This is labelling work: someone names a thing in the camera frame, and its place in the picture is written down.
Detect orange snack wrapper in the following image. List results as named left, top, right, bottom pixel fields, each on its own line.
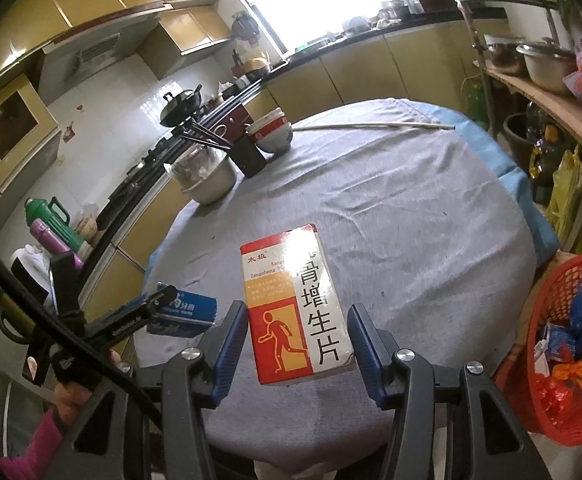
left=551, top=360, right=582, bottom=391

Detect cooking oil bottle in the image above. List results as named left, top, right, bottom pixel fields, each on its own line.
left=528, top=127, right=564, bottom=201

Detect black gas stove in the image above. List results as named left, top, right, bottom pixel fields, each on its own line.
left=96, top=80, right=282, bottom=231

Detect yellow upper wall cabinets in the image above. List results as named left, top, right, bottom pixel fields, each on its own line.
left=0, top=0, right=232, bottom=111

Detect person's left hand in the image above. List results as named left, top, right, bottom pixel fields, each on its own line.
left=53, top=354, right=122, bottom=431

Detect dark red built-in cabinet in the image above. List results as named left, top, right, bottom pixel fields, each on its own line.
left=206, top=102, right=252, bottom=144

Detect olive metal canister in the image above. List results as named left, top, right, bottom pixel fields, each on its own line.
left=0, top=287, right=40, bottom=346

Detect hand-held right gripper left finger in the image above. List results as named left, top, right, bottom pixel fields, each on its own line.
left=71, top=300, right=250, bottom=480

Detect red plastic wrapper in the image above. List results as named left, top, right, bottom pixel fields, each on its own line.
left=533, top=377, right=579, bottom=429

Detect black cable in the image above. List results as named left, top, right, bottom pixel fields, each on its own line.
left=0, top=231, right=168, bottom=463

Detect green thermos jug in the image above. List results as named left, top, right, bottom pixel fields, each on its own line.
left=24, top=197, right=90, bottom=254

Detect person's left forearm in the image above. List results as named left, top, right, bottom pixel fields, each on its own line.
left=0, top=407, right=67, bottom=480

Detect metal storage rack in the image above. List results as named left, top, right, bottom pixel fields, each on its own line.
left=453, top=0, right=582, bottom=261

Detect steel pot with lid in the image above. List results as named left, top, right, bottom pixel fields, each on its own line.
left=516, top=40, right=580, bottom=96

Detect yellow plastic bag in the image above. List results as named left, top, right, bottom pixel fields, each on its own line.
left=546, top=147, right=582, bottom=256

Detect purple bottle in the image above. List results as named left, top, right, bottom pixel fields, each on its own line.
left=28, top=220, right=85, bottom=271

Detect black wok with lid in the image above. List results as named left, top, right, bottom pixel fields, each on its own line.
left=158, top=85, right=205, bottom=129

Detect metal bowl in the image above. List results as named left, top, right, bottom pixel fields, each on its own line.
left=178, top=155, right=238, bottom=206

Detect range hood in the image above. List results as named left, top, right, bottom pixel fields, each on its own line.
left=36, top=15, right=160, bottom=106

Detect dark bucket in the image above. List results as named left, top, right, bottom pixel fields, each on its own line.
left=503, top=112, right=546, bottom=171

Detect wooden shelf board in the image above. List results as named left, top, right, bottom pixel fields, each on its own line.
left=486, top=67, right=582, bottom=152

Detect blue table cover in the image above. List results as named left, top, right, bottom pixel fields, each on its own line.
left=144, top=100, right=560, bottom=271

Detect yellow base cabinets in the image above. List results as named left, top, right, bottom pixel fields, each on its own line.
left=78, top=22, right=492, bottom=311

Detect brown round container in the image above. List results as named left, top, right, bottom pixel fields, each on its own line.
left=74, top=205, right=105, bottom=241

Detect yellow glass-door wall cabinet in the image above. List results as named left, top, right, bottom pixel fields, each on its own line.
left=0, top=72, right=65, bottom=202

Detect white electric kettle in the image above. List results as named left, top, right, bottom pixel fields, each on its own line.
left=10, top=244, right=65, bottom=306

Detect long white stick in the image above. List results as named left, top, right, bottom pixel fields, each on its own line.
left=291, top=120, right=456, bottom=134

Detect green plastic bottle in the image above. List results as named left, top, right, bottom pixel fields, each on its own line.
left=463, top=77, right=490, bottom=131

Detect red and white medicine box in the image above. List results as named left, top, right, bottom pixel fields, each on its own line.
left=240, top=223, right=358, bottom=386

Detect plain white bowl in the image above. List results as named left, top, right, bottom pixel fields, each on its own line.
left=246, top=107, right=290, bottom=134

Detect yellow countertop container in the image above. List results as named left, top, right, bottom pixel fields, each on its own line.
left=243, top=55, right=272, bottom=79

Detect white bowl with red pattern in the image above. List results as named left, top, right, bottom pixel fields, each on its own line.
left=248, top=119, right=293, bottom=155

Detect blue toothpaste box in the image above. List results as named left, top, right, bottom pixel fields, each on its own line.
left=145, top=282, right=220, bottom=336

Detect black chopstick holder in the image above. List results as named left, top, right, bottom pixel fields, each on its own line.
left=232, top=135, right=267, bottom=179

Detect red plastic basket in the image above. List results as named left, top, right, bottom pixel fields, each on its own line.
left=526, top=254, right=582, bottom=449

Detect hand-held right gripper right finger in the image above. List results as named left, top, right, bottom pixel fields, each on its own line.
left=347, top=302, right=554, bottom=480

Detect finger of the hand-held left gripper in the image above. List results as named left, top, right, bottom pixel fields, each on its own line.
left=85, top=305, right=160, bottom=352
left=98, top=284, right=180, bottom=331

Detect dark metal pot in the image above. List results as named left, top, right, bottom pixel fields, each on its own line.
left=485, top=35, right=526, bottom=76

